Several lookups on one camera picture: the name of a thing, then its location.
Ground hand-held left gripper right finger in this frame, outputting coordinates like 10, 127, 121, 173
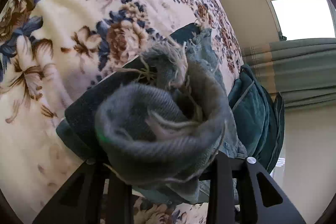
207, 151, 306, 224

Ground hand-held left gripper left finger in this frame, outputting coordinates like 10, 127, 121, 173
32, 158, 135, 224

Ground blue denim pants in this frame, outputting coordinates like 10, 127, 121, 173
56, 22, 285, 205

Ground green striped curtain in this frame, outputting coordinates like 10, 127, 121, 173
241, 38, 336, 109

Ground floral printed blanket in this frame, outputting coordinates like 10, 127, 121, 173
0, 0, 244, 224

